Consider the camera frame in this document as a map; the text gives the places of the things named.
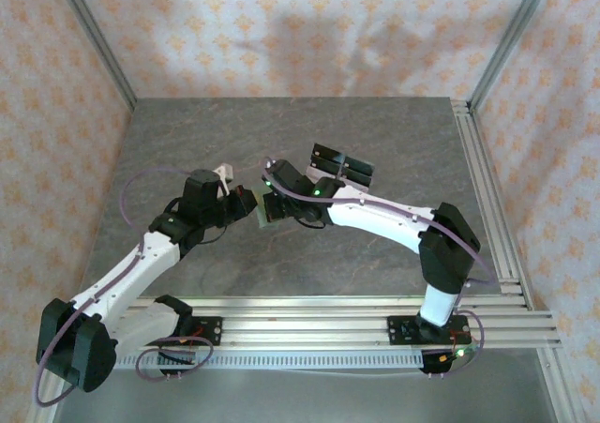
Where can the black clear-sleeve card holder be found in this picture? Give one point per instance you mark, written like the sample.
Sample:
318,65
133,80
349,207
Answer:
356,165

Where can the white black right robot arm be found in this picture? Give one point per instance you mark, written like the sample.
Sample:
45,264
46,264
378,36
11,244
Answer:
375,219

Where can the black left controller board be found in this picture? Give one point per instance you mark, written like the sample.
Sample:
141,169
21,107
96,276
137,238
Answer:
178,358

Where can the black controller board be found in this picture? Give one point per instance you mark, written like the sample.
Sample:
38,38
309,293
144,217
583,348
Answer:
178,358
433,364

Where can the orange patterned white curtain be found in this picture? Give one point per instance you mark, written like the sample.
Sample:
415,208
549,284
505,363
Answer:
300,19

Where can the grey metal sheet panel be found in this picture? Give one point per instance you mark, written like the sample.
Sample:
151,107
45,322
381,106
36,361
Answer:
304,399

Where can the black right controller board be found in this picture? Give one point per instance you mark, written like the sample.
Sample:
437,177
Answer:
433,364

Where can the white left camera bracket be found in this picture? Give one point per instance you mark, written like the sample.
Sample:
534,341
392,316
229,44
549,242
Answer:
226,173

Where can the aluminium mounting rail beam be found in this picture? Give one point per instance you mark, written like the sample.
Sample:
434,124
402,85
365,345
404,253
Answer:
304,322

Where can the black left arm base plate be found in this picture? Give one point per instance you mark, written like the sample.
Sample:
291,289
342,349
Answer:
211,329

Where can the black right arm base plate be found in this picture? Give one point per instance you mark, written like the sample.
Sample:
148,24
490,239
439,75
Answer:
398,331

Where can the aluminium side table rail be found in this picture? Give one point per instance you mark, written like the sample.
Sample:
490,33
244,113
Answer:
490,207

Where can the aluminium frame post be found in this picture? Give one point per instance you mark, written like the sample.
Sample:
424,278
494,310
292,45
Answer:
97,38
508,38

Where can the aluminium lower frame rail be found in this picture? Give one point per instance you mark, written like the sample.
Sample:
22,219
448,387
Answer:
47,416
562,395

